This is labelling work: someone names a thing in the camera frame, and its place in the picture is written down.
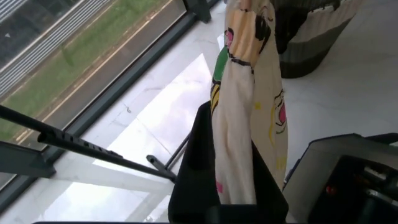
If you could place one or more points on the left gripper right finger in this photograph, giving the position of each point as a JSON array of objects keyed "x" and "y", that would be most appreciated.
[{"x": 269, "y": 196}]

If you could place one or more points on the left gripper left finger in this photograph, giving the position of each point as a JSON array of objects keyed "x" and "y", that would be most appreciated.
[{"x": 196, "y": 174}]

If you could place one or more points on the cream printed garment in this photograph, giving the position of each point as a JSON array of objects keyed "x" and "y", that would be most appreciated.
[{"x": 236, "y": 124}]

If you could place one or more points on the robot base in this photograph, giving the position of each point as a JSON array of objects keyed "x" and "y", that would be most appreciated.
[{"x": 342, "y": 180}]

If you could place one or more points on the black clothes rack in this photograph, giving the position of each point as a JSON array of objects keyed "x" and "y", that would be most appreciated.
[{"x": 93, "y": 149}]

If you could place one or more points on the white laundry basket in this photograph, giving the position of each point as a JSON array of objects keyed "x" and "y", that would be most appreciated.
[{"x": 311, "y": 53}]

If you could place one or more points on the window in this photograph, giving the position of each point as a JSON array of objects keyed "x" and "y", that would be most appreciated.
[{"x": 77, "y": 56}]

